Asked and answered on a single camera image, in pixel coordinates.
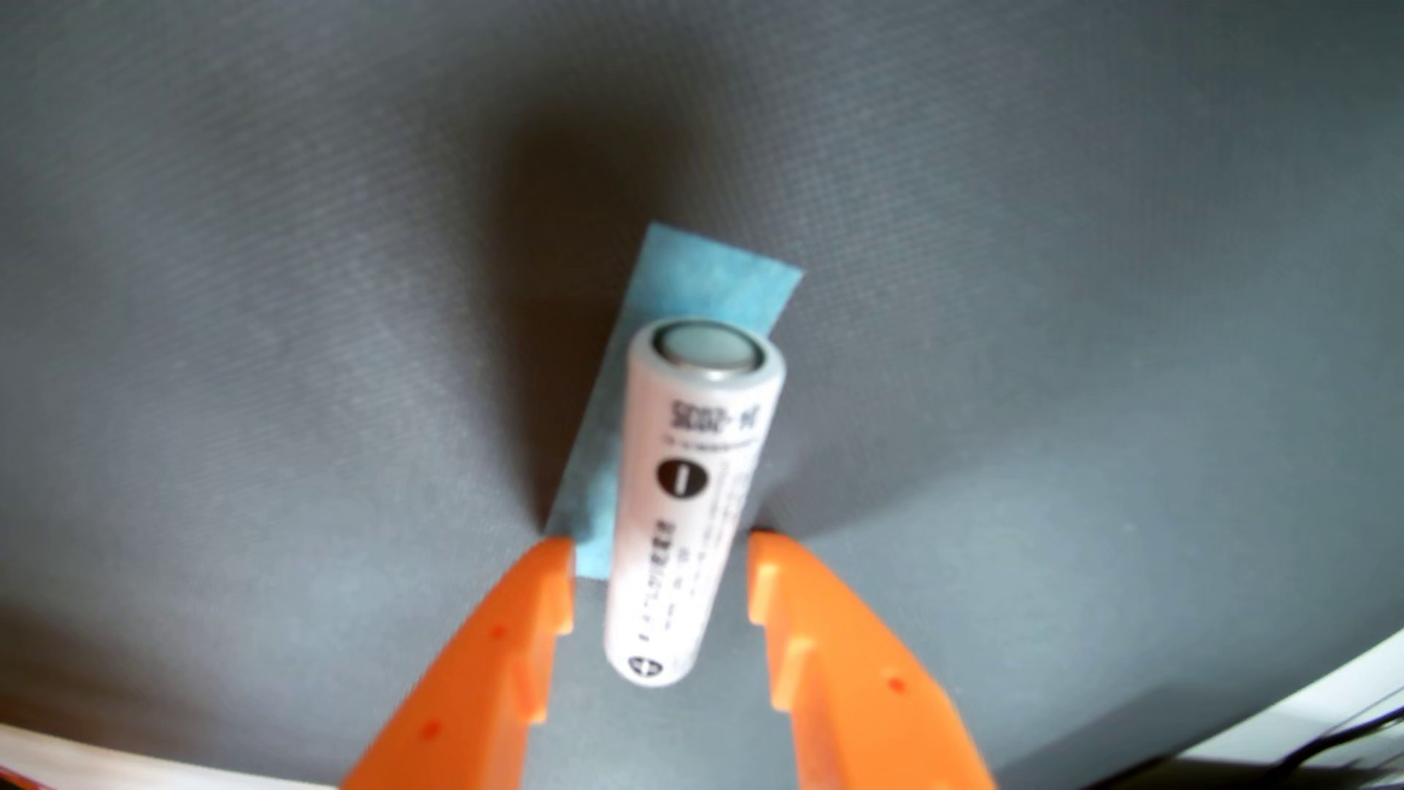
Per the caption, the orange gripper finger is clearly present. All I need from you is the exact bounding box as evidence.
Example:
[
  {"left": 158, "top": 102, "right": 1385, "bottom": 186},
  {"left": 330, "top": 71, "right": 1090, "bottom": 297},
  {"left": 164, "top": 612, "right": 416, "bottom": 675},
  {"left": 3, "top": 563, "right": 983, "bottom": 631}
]
[
  {"left": 746, "top": 530, "right": 1000, "bottom": 790},
  {"left": 338, "top": 534, "right": 578, "bottom": 790}
]

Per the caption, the white AA battery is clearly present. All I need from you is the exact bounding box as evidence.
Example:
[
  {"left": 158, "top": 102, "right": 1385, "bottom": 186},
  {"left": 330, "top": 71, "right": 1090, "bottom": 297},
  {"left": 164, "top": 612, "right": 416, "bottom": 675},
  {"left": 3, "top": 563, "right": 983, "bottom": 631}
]
[{"left": 603, "top": 317, "right": 788, "bottom": 689}]

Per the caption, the dark grey mat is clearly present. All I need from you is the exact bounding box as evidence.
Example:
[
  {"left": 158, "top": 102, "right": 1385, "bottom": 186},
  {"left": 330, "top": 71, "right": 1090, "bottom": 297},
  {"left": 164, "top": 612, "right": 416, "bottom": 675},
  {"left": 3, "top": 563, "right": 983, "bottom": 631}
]
[{"left": 0, "top": 0, "right": 1404, "bottom": 790}]

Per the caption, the light blue paper patch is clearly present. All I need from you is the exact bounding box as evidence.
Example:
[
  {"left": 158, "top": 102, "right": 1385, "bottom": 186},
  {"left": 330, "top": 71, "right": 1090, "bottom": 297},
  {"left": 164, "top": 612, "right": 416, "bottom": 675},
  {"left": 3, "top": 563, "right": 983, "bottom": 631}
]
[{"left": 543, "top": 222, "right": 805, "bottom": 581}]

